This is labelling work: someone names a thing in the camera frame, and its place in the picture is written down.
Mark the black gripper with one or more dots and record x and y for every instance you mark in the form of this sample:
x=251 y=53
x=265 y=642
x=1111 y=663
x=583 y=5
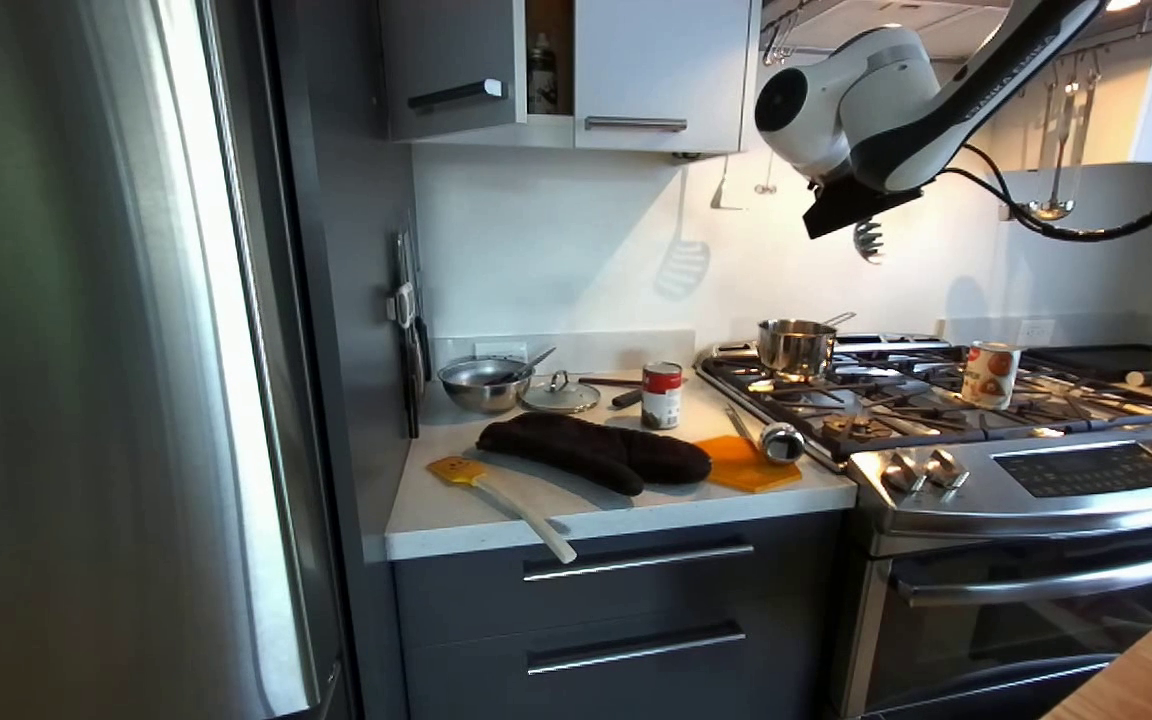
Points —
x=849 y=206

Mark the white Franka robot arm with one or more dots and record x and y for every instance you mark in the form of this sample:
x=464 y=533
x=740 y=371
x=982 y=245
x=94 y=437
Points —
x=858 y=93

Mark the white upper kitchen cabinet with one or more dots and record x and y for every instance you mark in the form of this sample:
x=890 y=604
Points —
x=662 y=65

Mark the steel pot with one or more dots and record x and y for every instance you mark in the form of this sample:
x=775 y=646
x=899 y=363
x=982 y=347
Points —
x=797 y=349

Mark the white slotted spatula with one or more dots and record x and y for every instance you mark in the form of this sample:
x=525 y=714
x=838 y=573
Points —
x=682 y=266

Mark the range hood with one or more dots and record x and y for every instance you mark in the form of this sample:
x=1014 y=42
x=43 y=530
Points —
x=842 y=12

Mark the red and white can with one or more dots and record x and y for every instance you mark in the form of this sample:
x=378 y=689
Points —
x=662 y=401

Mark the silver stove knob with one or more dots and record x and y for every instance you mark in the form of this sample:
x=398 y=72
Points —
x=947 y=466
x=902 y=469

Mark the orange silicone mat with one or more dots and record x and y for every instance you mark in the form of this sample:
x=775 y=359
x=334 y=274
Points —
x=740 y=466

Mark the glass pot lid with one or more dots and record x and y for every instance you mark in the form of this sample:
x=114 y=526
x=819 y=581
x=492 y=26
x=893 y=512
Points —
x=558 y=397

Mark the stainless gas stove range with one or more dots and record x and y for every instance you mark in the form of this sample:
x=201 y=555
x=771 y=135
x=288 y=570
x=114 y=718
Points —
x=1080 y=469

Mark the dark oven mitt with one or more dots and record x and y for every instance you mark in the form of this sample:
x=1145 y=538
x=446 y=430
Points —
x=591 y=450

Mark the small silver saucepan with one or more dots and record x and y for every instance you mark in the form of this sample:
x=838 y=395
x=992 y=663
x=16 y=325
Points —
x=482 y=385

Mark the open cabinet door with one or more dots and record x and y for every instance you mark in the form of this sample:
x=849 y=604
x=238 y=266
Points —
x=449 y=62

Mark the grey lower drawer cabinet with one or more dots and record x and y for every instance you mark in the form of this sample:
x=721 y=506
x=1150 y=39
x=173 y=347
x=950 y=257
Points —
x=629 y=601

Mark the stainless steel refrigerator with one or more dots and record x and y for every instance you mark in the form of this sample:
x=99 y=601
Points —
x=99 y=401

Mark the wall mounted kitchen knife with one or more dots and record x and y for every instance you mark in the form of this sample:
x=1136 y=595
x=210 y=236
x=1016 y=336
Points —
x=408 y=363

